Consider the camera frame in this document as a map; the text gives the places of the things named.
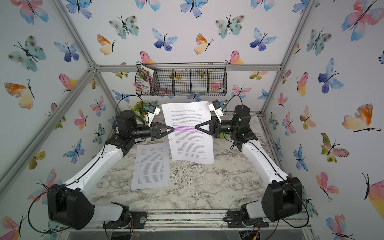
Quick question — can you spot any aluminium front rail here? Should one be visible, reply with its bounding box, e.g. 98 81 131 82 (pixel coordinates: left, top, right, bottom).
58 208 313 232

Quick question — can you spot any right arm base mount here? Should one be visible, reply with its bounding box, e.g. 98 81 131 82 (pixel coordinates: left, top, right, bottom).
223 210 269 228

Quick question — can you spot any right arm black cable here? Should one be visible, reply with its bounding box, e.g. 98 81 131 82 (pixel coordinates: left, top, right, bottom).
223 94 310 240

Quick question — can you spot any document with purple highlight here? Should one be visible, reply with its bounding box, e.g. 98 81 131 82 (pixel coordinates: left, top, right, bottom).
162 101 214 165

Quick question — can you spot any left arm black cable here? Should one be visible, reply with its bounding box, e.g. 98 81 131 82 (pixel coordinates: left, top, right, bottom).
27 94 145 234

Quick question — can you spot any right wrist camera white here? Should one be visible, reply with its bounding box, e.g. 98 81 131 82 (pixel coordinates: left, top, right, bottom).
208 100 228 123

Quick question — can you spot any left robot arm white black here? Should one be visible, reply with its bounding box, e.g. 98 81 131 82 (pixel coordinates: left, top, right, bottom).
47 110 175 230

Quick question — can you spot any colourful seed packet booklet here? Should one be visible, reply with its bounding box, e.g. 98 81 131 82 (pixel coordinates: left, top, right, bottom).
139 65 155 94

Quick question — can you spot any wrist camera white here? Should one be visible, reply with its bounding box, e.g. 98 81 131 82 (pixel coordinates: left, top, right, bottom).
208 100 228 123
146 104 161 127

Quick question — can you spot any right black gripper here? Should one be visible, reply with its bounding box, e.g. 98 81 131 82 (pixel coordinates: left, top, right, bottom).
197 118 241 142

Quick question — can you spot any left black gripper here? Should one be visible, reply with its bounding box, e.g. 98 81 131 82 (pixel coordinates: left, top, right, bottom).
129 122 174 143

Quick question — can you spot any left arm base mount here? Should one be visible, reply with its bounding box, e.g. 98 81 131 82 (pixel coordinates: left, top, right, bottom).
103 211 148 230

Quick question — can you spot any artificial flower plant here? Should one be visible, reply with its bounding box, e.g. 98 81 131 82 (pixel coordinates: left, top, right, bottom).
128 101 150 119

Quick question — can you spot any black wire basket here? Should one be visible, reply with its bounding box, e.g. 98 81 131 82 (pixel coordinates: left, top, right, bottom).
134 62 228 98

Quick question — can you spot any plain text document left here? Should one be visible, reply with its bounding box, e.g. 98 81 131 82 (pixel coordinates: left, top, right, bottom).
131 143 170 191

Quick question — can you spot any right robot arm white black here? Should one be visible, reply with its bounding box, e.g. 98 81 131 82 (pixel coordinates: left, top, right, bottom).
195 101 304 226

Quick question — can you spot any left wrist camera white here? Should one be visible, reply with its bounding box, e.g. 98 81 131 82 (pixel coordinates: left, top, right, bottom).
146 104 161 127

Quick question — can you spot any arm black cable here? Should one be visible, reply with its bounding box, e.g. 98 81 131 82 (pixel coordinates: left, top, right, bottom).
27 94 145 234
223 94 310 240

